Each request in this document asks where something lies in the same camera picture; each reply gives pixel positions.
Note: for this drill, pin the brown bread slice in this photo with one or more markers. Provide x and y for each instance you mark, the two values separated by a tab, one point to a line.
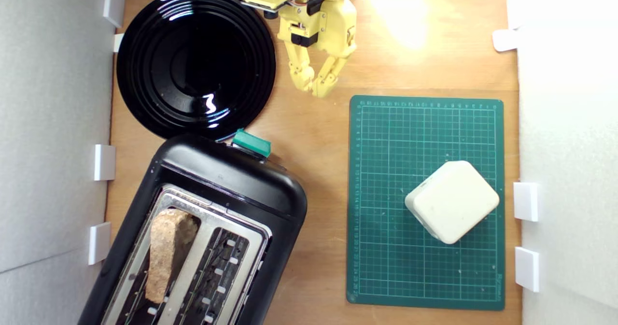
164	247

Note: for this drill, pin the black two-slot toaster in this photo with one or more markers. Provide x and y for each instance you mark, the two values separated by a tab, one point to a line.
231	180

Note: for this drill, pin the black round plate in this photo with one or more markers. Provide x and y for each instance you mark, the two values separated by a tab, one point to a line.
193	64

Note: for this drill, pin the white square block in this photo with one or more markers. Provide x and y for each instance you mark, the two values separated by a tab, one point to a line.
451	202

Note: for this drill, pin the green cutting mat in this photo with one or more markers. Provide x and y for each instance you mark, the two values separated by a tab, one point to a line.
386	267

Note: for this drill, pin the small white wall clip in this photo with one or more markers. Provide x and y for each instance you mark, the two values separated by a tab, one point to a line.
118	42

